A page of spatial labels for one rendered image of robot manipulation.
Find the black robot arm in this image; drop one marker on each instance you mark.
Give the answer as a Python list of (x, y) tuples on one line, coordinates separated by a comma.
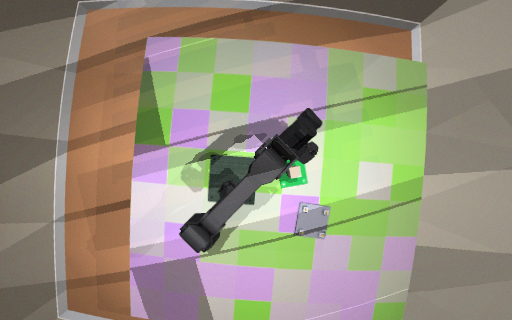
[(202, 230)]

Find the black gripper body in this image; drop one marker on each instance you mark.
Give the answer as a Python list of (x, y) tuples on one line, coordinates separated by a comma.
[(312, 117)]

